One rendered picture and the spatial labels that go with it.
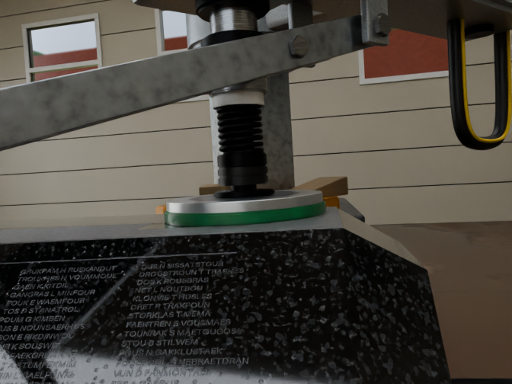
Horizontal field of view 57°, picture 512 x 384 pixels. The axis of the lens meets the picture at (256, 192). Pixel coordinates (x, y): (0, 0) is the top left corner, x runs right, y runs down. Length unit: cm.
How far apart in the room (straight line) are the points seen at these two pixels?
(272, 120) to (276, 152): 9
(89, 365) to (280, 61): 41
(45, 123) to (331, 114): 613
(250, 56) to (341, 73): 600
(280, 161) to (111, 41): 646
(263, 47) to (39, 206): 775
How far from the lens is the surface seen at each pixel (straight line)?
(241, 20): 64
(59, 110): 48
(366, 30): 73
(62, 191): 799
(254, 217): 54
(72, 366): 46
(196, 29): 139
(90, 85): 49
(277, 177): 137
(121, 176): 742
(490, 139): 115
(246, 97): 62
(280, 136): 138
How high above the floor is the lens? 87
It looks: 3 degrees down
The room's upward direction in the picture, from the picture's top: 3 degrees counter-clockwise
